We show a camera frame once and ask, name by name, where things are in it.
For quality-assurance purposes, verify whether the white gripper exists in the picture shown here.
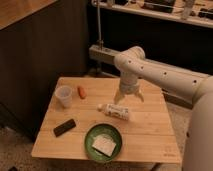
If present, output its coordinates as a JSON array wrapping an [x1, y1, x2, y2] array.
[[114, 79, 144, 104]]

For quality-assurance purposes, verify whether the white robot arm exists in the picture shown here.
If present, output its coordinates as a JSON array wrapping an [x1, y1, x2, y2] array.
[[114, 46, 213, 171]]

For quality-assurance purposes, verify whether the green round plate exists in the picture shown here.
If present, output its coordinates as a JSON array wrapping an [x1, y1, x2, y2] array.
[[84, 123, 122, 163]]

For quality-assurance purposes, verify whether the small orange carrot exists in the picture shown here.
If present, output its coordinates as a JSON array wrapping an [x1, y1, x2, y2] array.
[[78, 86, 86, 99]]

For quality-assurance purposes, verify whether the small wooden table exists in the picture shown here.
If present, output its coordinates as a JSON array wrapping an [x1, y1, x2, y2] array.
[[30, 76, 183, 164]]

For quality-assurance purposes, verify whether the white sponge on plate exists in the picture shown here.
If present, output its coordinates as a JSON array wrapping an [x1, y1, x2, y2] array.
[[92, 135, 116, 156]]

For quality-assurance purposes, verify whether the vertical metal pole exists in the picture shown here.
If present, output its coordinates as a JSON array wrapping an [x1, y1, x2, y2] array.
[[97, 0, 103, 50]]

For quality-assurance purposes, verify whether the translucent plastic cup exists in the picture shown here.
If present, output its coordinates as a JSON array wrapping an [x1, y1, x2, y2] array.
[[55, 85, 73, 108]]

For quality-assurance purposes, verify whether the black rectangular block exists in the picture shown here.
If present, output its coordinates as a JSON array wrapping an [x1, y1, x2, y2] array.
[[53, 119, 76, 137]]

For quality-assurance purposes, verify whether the dark wooden cabinet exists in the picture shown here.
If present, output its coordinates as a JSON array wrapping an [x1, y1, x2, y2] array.
[[0, 0, 89, 140]]

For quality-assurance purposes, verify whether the cluttered background shelf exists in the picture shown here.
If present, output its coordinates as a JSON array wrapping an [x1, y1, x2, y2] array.
[[91, 0, 213, 29]]

